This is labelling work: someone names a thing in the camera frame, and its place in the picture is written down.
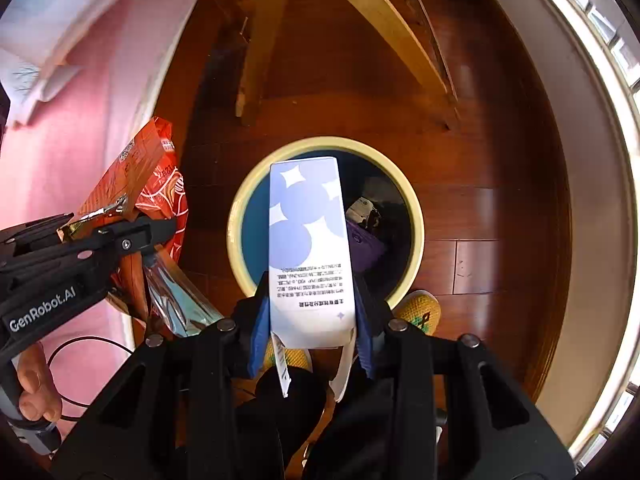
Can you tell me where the orange snack bag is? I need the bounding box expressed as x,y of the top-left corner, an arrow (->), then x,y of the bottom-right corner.
60,117 -> 221,337

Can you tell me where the purple plastic bag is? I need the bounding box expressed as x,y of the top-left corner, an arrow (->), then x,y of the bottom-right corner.
346,220 -> 385,273

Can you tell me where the black gold wrapper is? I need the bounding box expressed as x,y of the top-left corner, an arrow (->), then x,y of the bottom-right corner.
346,197 -> 402,242

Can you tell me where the blue trash bin cream rim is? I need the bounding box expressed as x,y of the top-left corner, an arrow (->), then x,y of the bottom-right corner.
227,136 -> 425,307

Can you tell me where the person's left hand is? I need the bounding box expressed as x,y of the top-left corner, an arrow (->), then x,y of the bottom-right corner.
17,342 -> 62,422

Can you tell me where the left yellow knitted slipper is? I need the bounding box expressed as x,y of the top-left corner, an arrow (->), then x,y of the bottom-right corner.
262,339 -> 312,372

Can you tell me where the yellow knitted slipper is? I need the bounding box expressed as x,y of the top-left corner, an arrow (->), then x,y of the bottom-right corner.
393,289 -> 442,336
262,339 -> 312,372

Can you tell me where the right yellow knitted slipper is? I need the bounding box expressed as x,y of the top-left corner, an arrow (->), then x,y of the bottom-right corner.
393,289 -> 442,336

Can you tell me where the pink bed cover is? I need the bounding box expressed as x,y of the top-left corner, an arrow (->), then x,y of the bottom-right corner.
0,0 -> 202,441

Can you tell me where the teal and white tablecloth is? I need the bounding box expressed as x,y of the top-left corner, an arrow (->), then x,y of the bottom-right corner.
1,0 -> 117,126

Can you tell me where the black cable loop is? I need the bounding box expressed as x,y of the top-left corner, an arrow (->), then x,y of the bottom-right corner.
46,335 -> 137,409

